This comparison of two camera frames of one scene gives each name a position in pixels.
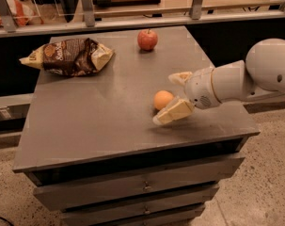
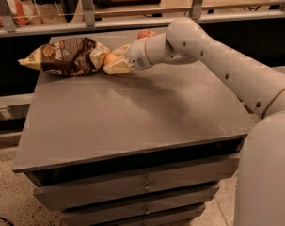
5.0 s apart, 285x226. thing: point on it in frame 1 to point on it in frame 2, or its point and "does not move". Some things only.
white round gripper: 199,88 to 136,54
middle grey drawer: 137,207 does not move
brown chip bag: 70,56 does not move
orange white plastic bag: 23,10 does not move
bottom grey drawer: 182,217 does not move
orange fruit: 162,99 to 110,57
